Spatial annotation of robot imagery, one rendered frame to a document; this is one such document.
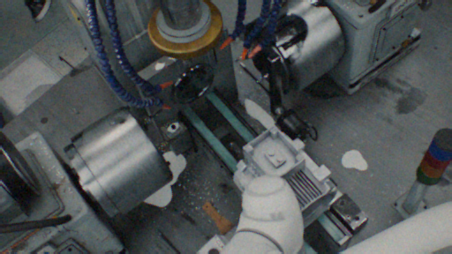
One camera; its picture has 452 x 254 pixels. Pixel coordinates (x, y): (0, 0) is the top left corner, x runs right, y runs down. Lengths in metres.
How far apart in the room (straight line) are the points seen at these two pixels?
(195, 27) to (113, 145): 0.36
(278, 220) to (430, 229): 0.26
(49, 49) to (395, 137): 1.67
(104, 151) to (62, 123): 0.57
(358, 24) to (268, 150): 0.45
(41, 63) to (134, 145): 1.39
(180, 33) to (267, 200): 0.48
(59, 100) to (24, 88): 0.68
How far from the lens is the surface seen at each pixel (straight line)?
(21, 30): 3.41
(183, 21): 1.18
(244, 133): 1.53
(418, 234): 0.81
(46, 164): 1.34
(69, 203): 1.27
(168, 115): 1.57
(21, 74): 2.63
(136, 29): 1.46
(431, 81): 1.83
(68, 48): 2.57
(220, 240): 1.24
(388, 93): 1.77
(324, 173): 1.29
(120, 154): 1.29
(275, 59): 1.26
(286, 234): 0.92
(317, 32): 1.45
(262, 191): 0.91
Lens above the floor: 2.25
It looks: 60 degrees down
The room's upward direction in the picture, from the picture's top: 11 degrees counter-clockwise
